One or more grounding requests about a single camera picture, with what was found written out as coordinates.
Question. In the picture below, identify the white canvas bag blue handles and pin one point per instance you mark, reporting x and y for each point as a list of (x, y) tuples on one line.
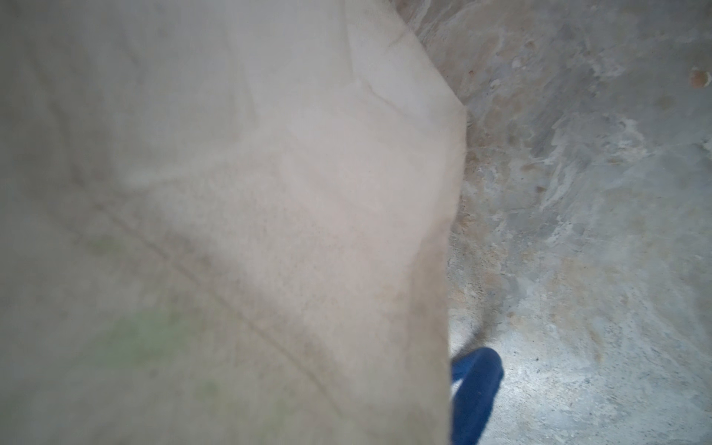
[(224, 222)]

